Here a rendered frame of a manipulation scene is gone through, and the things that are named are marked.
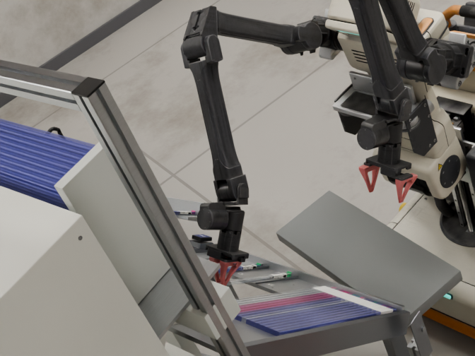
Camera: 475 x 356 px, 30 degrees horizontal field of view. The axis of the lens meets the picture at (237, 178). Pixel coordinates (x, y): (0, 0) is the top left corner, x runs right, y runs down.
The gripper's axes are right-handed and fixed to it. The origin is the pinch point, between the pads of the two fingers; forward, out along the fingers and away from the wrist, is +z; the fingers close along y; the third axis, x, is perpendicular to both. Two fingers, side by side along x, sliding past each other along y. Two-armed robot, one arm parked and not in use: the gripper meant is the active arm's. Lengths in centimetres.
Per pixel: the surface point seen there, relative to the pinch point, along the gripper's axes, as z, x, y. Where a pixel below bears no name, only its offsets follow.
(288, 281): 0.9, 26.0, 2.3
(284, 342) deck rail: 0.6, -20.8, 37.9
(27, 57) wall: -39, 157, -317
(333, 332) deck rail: 0.7, -1.8, 37.8
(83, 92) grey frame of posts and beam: -49, -88, 40
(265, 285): 1.0, 15.3, 2.7
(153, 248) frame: -19, -54, 27
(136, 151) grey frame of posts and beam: -40, -76, 42
